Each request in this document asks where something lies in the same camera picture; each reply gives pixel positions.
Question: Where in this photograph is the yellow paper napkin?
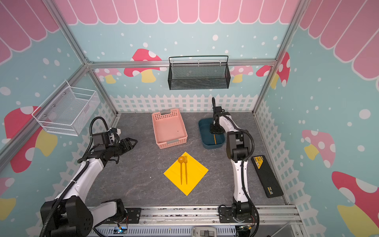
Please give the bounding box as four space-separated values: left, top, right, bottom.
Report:
164 152 209 196

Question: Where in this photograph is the black yellow flat device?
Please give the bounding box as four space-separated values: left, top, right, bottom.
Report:
251 155 283 198

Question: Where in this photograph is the orange plastic spoon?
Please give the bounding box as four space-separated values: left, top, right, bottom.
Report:
178 156 185 185

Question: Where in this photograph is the black wire mesh wall basket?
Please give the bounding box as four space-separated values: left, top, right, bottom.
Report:
168 55 231 90

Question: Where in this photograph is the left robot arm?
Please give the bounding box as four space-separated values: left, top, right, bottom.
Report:
39 116 138 237

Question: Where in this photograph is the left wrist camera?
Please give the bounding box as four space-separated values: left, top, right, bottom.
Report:
108 127 121 136

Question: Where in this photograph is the white wire mesh wall basket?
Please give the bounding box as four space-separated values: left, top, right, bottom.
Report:
32 81 100 136

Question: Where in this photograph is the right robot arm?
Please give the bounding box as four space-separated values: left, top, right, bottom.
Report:
210 97 259 224

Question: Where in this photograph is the dark teal plastic tray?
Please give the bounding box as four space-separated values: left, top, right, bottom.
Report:
198 118 226 149

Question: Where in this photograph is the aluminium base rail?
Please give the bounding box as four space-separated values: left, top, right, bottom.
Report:
89 205 307 237

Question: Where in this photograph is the pink perforated plastic basket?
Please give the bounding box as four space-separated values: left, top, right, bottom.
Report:
152 108 188 149

